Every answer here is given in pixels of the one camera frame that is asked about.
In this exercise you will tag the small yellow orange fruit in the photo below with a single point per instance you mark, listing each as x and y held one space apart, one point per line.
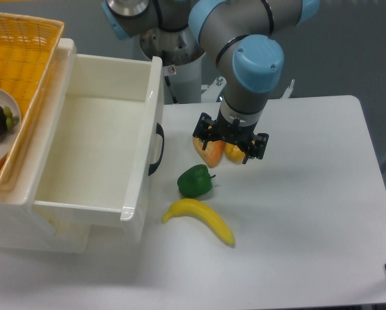
233 153

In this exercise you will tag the black drawer handle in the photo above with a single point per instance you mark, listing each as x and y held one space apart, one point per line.
159 149

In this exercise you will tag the yellow banana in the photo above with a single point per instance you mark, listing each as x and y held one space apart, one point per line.
196 209

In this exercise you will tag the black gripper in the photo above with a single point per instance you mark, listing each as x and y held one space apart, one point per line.
207 130

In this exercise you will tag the yellow woven basket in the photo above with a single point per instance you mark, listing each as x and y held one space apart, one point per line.
27 47

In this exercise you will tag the green bell pepper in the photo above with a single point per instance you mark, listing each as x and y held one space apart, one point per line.
195 182

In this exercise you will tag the white drawer cabinet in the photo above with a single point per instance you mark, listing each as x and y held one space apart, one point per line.
24 225

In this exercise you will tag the white open drawer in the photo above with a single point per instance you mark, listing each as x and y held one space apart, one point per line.
96 172

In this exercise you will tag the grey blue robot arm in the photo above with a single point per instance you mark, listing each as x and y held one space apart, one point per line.
237 37

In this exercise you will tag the orange yellow mango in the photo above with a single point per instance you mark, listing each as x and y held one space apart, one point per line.
213 152

